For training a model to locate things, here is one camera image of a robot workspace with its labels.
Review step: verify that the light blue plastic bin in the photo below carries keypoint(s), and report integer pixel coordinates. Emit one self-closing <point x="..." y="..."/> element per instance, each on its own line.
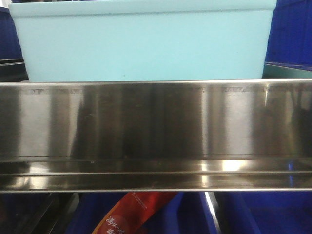
<point x="143" y="40"/>

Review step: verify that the red snack package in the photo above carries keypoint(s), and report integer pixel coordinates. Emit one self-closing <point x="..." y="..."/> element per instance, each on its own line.
<point x="132" y="211"/>

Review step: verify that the stainless steel shelf rail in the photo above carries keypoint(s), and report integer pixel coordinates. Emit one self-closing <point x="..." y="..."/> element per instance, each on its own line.
<point x="226" y="135"/>

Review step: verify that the dark blue lower right bin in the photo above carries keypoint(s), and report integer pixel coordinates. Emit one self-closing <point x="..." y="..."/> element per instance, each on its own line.
<point x="265" y="212"/>

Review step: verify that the dark blue bin left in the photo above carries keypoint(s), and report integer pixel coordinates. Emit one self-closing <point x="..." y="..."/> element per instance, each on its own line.
<point x="9" y="43"/>

